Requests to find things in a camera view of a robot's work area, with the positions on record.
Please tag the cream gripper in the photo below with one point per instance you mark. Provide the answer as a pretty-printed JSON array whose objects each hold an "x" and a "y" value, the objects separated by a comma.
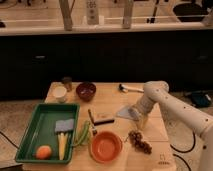
[{"x": 141, "y": 121}]

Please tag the grey towel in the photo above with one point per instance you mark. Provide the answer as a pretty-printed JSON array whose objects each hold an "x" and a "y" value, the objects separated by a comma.
[{"x": 128, "y": 112}]

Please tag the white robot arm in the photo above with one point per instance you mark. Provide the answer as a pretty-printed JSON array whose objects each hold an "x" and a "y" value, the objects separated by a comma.
[{"x": 201, "y": 123}]

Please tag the orange red bowl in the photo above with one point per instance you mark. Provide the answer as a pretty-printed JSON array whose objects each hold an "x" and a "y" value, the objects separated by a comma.
[{"x": 105, "y": 147}]

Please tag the dark maroon bowl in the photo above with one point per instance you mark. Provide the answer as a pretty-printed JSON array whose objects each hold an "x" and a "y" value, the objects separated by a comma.
[{"x": 86, "y": 91}]

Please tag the bunch of dark grapes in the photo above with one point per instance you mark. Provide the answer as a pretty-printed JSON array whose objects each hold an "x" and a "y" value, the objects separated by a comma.
[{"x": 136, "y": 141}]

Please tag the dark rectangular block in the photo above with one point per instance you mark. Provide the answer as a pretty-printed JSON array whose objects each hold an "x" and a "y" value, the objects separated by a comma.
[{"x": 100, "y": 119}]

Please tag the small paint brush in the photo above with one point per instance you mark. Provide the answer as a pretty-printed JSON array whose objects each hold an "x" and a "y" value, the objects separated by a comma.
[{"x": 94, "y": 130}]

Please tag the green pea pod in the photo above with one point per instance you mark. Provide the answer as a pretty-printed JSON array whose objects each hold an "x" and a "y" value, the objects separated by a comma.
[{"x": 82, "y": 135}]

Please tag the yellow corn cob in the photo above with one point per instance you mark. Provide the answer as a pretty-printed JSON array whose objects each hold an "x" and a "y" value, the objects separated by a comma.
[{"x": 62, "y": 141}]

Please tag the white cup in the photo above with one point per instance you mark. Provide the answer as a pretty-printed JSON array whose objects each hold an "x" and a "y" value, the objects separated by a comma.
[{"x": 60, "y": 94}]

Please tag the green plastic tray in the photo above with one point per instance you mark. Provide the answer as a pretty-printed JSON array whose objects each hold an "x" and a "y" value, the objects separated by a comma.
[{"x": 41, "y": 131}]

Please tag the orange fruit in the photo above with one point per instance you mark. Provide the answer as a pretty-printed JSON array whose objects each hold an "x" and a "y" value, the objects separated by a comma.
[{"x": 43, "y": 152}]

